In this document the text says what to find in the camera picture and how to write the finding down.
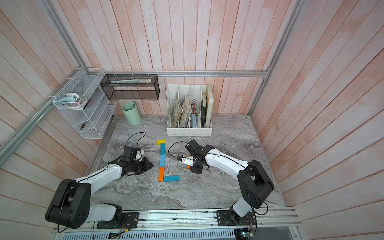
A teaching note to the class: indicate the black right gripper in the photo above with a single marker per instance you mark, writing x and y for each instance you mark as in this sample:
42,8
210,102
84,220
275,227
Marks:
197,170

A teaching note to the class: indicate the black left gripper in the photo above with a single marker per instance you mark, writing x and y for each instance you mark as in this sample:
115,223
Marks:
146,166

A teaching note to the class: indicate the light blue wooden block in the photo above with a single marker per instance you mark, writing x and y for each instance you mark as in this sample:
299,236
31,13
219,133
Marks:
162,161

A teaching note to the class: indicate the teal wooden block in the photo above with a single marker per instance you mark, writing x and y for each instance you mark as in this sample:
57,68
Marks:
163,149
171,178

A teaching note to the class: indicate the small yellow wooden block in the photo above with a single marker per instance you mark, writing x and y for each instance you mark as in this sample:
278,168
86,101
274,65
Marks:
159,142

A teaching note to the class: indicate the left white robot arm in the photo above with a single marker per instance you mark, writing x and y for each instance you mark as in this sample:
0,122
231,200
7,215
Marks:
71,205

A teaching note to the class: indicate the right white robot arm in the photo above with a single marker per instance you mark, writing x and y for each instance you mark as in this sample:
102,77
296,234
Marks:
255,184

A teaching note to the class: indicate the white plastic file organizer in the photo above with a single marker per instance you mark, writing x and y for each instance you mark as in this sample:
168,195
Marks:
193,100

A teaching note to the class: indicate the illustrated Chinese history book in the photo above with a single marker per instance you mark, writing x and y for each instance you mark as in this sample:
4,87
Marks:
176,112

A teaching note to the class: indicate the cream hardcover book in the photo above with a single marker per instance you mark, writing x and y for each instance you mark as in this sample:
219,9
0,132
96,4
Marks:
210,105

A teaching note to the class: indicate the mint green plastic cup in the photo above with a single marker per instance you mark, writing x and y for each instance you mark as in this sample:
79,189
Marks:
131,113

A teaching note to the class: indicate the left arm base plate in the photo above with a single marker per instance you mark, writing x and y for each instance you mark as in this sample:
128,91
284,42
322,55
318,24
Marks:
122,220

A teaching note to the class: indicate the aluminium front rail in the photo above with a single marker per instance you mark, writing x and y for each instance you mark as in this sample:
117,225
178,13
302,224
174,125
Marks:
198,219

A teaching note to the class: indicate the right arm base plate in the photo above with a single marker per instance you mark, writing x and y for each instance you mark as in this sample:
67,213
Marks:
227,218

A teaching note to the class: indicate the black wire mesh basket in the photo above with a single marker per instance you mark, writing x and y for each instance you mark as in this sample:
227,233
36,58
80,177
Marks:
131,87

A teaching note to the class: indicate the white wire shelf rack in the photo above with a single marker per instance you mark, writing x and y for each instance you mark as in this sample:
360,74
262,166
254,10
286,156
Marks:
92,120

